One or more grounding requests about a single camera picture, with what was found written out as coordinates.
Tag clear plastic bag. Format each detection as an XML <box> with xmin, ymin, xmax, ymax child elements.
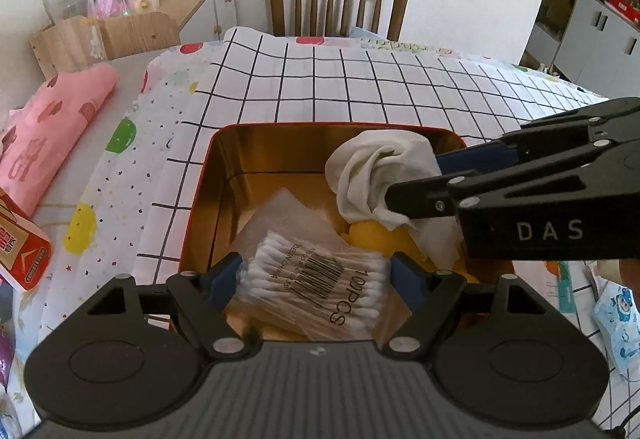
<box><xmin>229</xmin><ymin>189</ymin><xmax>349</xmax><ymax>270</ymax></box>

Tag wooden desktop organizer box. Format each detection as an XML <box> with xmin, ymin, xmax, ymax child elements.
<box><xmin>29</xmin><ymin>11</ymin><xmax>180</xmax><ymax>78</ymax></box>

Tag red gold metal tin box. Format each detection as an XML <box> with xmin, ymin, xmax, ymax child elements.
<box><xmin>177</xmin><ymin>120</ymin><xmax>471</xmax><ymax>345</ymax></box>

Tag red yellow carton box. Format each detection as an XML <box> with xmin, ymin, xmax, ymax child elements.
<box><xmin>0</xmin><ymin>191</ymin><xmax>52</xmax><ymax>293</ymax></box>

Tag white black grid tablecloth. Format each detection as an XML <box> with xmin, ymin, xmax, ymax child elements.
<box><xmin>134</xmin><ymin>25</ymin><xmax>640</xmax><ymax>439</ymax></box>

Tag light blue cloth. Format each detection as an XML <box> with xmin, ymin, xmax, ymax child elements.
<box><xmin>348</xmin><ymin>25</ymin><xmax>387</xmax><ymax>44</ymax></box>

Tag yellow soft toy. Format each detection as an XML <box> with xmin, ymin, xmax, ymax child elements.
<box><xmin>342</xmin><ymin>217</ymin><xmax>478</xmax><ymax>283</ymax></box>

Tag grey shoe cabinet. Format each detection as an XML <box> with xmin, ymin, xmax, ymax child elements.
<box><xmin>521</xmin><ymin>0</ymin><xmax>639</xmax><ymax>98</ymax></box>

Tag blue cartoon tissue pack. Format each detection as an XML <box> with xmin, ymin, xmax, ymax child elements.
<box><xmin>593</xmin><ymin>281</ymin><xmax>639</xmax><ymax>383</ymax></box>

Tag cotton swabs pack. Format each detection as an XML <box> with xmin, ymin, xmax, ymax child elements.
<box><xmin>234</xmin><ymin>230</ymin><xmax>390</xmax><ymax>341</ymax></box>

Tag white wooden drawer cabinet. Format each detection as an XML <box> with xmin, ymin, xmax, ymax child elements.
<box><xmin>160</xmin><ymin>0</ymin><xmax>238</xmax><ymax>44</ymax></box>

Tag pink patterned folded cloth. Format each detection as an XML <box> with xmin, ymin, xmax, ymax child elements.
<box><xmin>1</xmin><ymin>63</ymin><xmax>119</xmax><ymax>215</ymax></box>

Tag white polka dot cloth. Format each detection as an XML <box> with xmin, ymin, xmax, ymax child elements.
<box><xmin>12</xmin><ymin>42</ymin><xmax>224</xmax><ymax>372</ymax></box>

